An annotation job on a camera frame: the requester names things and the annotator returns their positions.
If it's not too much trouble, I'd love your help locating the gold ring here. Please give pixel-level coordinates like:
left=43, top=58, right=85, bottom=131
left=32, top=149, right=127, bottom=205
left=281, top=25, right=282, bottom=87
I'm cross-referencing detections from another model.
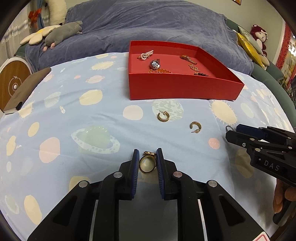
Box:
left=138, top=151, right=158, bottom=174

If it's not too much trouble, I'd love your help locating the gold hoop earring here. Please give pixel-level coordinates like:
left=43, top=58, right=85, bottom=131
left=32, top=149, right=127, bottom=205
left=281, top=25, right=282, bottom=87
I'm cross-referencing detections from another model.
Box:
left=157, top=110, right=170, bottom=123
left=189, top=121, right=202, bottom=133

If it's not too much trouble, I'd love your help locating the silver blue-dial wristwatch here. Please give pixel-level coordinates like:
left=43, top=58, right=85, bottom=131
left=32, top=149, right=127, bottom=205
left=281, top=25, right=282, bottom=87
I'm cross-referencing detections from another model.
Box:
left=149, top=59, right=160, bottom=70

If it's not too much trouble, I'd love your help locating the pearl bracelet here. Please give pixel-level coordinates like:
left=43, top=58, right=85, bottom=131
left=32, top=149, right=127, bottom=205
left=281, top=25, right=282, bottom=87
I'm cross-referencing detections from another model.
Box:
left=137, top=49, right=155, bottom=61

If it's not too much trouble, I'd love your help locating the gold wristwatch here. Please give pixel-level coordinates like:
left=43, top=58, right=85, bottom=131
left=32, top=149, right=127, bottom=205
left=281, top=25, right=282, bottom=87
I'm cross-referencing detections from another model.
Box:
left=180, top=55, right=197, bottom=65

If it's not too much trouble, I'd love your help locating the gold chain bangle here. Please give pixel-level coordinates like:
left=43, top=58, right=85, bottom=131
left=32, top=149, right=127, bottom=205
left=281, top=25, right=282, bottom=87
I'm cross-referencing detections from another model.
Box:
left=149, top=68, right=171, bottom=73

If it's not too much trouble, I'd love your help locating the right hand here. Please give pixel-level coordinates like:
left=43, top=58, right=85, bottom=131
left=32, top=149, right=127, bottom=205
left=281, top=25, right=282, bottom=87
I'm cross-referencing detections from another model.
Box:
left=273, top=179, right=296, bottom=214

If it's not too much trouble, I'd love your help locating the green sofa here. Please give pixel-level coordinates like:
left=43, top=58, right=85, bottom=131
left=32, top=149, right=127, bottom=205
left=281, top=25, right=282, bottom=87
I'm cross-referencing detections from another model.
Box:
left=226, top=18, right=296, bottom=130

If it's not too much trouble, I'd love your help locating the blue planet-print bedsheet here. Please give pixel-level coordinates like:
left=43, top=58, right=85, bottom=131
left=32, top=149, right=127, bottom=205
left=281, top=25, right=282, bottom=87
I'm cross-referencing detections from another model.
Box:
left=1, top=53, right=292, bottom=240

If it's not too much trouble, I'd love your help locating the red cardboard tray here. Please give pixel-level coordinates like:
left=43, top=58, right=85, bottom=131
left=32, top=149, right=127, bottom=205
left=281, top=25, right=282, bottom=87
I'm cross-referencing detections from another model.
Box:
left=128, top=41, right=244, bottom=100

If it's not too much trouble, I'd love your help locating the yellow pillow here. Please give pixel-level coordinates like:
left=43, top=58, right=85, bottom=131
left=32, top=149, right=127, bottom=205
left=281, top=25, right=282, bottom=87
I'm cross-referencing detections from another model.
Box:
left=236, top=32, right=265, bottom=68

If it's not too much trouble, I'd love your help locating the red monkey plush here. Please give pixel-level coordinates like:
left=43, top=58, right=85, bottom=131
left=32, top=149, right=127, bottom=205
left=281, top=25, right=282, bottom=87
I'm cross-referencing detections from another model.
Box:
left=250, top=25, right=268, bottom=56

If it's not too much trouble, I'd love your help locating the grey green pillow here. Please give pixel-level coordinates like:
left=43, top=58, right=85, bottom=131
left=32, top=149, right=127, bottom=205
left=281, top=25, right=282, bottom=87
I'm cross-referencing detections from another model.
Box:
left=238, top=26, right=263, bottom=55

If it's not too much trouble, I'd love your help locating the brown notebook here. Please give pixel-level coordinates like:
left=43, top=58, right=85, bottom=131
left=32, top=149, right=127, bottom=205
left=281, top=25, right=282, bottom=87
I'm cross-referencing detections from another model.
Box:
left=3, top=67, right=51, bottom=114

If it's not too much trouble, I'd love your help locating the dark blue blanket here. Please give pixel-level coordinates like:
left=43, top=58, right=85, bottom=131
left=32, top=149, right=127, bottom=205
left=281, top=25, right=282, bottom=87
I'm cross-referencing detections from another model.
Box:
left=25, top=1, right=254, bottom=74

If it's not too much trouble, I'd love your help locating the grey plush toy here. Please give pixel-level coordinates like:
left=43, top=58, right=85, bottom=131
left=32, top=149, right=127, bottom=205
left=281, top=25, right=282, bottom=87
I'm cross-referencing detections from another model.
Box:
left=43, top=21, right=83, bottom=52

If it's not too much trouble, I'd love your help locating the round wooden white device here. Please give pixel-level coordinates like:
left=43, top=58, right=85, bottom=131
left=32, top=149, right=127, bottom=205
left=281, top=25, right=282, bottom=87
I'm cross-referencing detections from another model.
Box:
left=0, top=57, right=32, bottom=111

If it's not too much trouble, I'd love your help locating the flower-shaped cushion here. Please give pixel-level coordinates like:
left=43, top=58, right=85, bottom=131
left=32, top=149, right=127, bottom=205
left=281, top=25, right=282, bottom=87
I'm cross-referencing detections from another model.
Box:
left=20, top=25, right=61, bottom=46

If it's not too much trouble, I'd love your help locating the red bow curtain tie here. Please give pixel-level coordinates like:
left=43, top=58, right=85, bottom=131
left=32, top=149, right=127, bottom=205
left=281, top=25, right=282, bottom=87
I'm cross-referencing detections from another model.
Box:
left=28, top=8, right=42, bottom=28

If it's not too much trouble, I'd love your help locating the framed wall picture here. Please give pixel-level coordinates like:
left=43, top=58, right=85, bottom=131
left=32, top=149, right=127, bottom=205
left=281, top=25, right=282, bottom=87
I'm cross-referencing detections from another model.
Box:
left=233, top=0, right=241, bottom=5

